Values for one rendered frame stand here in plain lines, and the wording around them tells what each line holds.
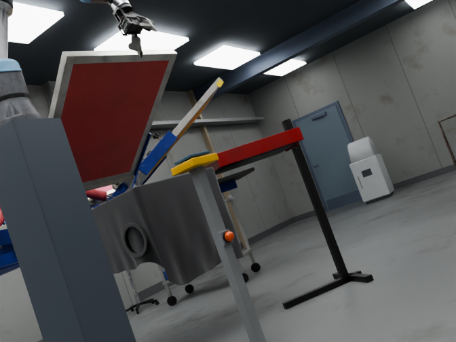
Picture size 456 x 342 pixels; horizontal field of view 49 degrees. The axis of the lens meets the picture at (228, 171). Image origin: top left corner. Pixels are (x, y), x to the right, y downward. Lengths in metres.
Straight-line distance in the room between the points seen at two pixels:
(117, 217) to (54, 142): 0.60
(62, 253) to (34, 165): 0.27
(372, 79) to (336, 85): 0.75
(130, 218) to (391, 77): 9.12
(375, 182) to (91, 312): 8.17
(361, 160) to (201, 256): 7.50
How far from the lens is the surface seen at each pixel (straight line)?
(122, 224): 2.11
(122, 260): 2.22
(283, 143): 3.28
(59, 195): 1.58
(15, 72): 1.72
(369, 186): 9.43
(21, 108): 1.66
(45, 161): 1.59
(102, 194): 3.18
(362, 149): 9.52
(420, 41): 10.72
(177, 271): 2.02
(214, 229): 1.81
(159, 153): 3.02
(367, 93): 10.86
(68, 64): 2.14
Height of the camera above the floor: 0.73
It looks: 4 degrees up
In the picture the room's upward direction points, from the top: 20 degrees counter-clockwise
